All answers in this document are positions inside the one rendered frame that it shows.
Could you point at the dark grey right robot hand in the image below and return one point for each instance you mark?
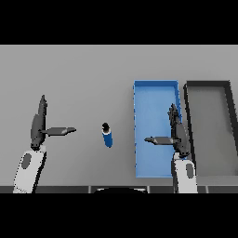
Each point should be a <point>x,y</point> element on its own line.
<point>179,136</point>

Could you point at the blue pipe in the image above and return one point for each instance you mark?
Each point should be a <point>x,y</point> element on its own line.
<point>107,136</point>

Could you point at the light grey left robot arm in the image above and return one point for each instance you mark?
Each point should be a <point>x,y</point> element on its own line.
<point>28,170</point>

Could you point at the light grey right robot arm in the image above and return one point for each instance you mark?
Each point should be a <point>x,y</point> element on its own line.
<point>185,175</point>

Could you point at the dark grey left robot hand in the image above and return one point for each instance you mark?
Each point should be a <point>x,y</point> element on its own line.
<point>37,127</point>

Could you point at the dark grey bin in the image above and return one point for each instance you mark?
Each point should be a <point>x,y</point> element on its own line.
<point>214,130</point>

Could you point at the blue bin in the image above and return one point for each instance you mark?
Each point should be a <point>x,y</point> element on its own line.
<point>155,130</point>

